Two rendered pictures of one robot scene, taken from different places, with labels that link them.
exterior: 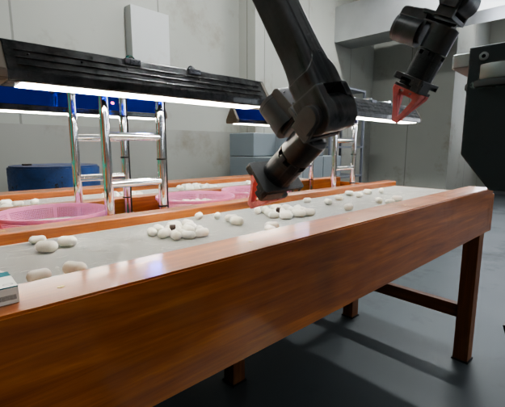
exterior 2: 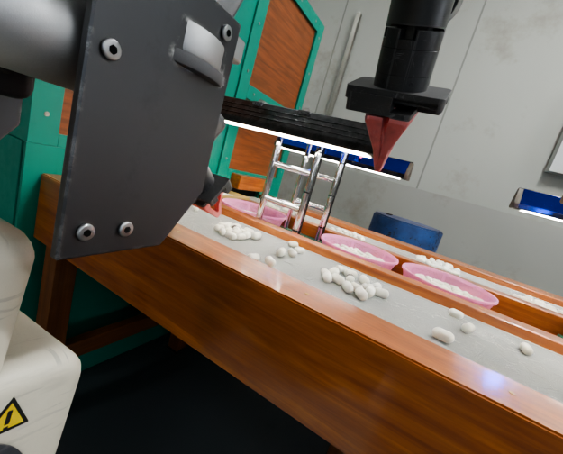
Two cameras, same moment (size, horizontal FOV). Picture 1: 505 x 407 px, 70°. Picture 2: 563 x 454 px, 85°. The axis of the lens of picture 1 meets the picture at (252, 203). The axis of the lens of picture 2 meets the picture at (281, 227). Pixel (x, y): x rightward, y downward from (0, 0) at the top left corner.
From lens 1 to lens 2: 89 cm
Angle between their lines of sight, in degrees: 68
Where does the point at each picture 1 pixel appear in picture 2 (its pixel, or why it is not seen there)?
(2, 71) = not seen: hidden behind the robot
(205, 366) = (107, 278)
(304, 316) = (178, 325)
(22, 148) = (408, 205)
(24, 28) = (453, 117)
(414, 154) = not seen: outside the picture
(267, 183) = not seen: hidden behind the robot
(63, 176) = (397, 228)
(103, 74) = (230, 110)
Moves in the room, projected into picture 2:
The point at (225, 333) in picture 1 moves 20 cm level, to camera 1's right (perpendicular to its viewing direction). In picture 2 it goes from (121, 269) to (99, 319)
